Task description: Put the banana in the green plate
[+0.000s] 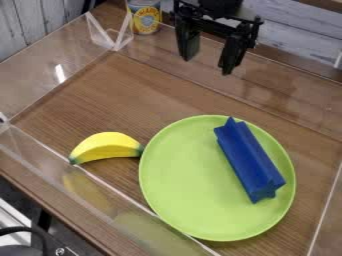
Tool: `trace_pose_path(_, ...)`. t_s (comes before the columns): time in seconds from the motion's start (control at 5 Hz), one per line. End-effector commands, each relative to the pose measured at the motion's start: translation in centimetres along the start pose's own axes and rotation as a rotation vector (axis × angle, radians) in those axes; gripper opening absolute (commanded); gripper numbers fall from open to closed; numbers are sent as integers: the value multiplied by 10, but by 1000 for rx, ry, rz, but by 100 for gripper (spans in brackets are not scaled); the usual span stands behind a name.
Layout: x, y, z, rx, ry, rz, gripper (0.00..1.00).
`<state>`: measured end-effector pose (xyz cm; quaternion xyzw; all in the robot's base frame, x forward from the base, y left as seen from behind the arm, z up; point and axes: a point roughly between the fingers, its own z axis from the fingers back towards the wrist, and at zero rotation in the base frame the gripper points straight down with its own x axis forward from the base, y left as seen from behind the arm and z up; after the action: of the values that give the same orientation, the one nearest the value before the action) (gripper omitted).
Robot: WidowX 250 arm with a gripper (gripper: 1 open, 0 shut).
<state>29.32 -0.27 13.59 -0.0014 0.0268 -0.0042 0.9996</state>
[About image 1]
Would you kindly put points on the clear acrylic corner bracket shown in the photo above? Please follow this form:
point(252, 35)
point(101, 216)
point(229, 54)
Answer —
point(111, 38)

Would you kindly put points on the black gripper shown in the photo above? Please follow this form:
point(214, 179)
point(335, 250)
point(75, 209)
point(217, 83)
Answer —
point(200, 15)

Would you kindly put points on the yellow toy banana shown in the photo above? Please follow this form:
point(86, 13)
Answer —
point(105, 145)

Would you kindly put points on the blue star-shaped block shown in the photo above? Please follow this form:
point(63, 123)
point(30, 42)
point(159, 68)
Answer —
point(258, 174)

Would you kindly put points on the yellow labelled tin can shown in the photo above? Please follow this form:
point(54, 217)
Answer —
point(146, 15)

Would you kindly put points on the green round plate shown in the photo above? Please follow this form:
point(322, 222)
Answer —
point(192, 188)

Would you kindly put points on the clear acrylic front wall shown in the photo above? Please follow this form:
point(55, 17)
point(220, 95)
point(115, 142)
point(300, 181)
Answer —
point(115, 224)

